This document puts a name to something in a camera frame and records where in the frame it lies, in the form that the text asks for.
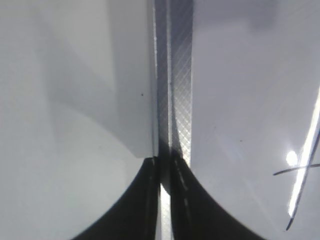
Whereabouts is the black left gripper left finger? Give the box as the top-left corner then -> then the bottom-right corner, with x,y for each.
74,156 -> 161,240

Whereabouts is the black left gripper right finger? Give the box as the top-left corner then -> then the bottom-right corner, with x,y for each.
169,151 -> 263,240

